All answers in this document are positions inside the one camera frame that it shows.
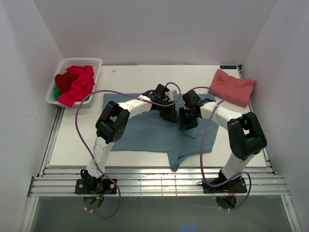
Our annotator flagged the blue table label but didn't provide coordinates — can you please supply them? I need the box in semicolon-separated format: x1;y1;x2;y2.
220;65;237;70

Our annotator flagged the dark red t shirt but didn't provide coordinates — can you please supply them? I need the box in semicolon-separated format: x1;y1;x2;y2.
55;72;79;95

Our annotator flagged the folded salmon t shirt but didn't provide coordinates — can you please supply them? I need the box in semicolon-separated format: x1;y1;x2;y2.
208;69;256;108

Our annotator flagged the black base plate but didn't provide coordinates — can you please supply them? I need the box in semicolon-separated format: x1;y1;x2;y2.
198;177;247;194
74;179;117;195

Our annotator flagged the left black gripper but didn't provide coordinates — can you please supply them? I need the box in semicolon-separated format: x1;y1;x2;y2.
157;100;178;123

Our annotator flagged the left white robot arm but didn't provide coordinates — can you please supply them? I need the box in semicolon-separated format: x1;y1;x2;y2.
81;84;178;193

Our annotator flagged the green garment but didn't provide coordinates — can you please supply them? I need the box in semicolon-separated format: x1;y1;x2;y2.
54;86;61;101

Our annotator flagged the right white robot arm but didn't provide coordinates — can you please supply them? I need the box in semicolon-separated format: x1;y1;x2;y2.
179;90;267;192

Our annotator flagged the aluminium rail frame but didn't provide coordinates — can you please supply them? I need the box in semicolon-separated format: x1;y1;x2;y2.
28;107;289;197

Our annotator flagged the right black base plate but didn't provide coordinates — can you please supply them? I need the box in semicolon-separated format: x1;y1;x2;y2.
198;177;247;194

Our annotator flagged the blue t shirt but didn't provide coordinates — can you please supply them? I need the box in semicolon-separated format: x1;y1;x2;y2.
102;93;219;172

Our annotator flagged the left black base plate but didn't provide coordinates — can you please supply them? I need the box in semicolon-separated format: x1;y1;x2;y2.
74;179;117;195

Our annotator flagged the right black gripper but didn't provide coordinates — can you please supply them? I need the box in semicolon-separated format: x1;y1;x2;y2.
179;107;198;130

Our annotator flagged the magenta t shirt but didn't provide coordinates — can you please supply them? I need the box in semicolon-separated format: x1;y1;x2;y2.
57;65;95;107

